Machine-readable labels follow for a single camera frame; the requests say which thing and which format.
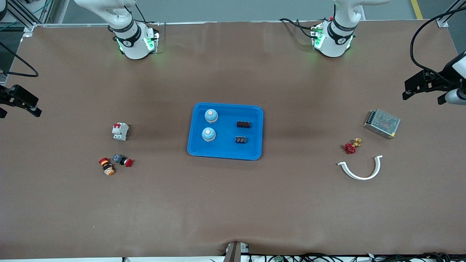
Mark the blue plastic tray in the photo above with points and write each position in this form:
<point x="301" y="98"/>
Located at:
<point x="225" y="149"/>

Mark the dark brown electrolytic capacitor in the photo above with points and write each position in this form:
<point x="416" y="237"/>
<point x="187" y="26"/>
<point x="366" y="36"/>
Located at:
<point x="243" y="124"/>

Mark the metal mesh power supply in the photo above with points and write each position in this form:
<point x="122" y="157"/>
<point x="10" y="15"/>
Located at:
<point x="382" y="123"/>

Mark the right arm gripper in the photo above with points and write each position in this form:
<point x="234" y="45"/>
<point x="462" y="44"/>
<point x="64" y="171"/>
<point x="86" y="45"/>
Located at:
<point x="8" y="96"/>

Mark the orange red push button switch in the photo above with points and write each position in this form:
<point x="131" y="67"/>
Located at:
<point x="107" y="167"/>

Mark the white curved plastic clamp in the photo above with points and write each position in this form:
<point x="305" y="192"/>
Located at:
<point x="360" y="178"/>

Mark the white red circuit breaker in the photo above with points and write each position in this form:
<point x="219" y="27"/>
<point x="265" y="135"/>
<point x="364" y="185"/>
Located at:
<point x="120" y="131"/>

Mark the grey table edge bracket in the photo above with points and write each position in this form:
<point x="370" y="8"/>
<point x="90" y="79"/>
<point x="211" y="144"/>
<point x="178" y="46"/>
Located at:
<point x="233" y="253"/>

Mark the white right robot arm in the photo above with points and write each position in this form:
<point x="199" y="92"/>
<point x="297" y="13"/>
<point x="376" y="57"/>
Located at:
<point x="133" y="45"/>

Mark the blue service bell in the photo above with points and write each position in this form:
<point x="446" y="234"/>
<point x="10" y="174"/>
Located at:
<point x="211" y="115"/>
<point x="208" y="134"/>

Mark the black small terminal block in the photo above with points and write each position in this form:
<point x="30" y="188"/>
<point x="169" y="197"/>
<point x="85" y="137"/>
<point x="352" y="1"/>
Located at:
<point x="240" y="140"/>

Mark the red black emergency stop button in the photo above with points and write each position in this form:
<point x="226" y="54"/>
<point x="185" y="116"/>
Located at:
<point x="118" y="158"/>

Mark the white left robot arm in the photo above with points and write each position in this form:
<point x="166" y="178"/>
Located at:
<point x="333" y="40"/>

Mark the aluminium frame profile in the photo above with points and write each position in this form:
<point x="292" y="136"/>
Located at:
<point x="28" y="26"/>
<point x="442" y="23"/>

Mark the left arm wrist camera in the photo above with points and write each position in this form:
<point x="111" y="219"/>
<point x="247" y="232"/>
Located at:
<point x="455" y="97"/>

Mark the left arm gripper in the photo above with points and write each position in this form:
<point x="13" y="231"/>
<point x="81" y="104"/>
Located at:
<point x="435" y="82"/>

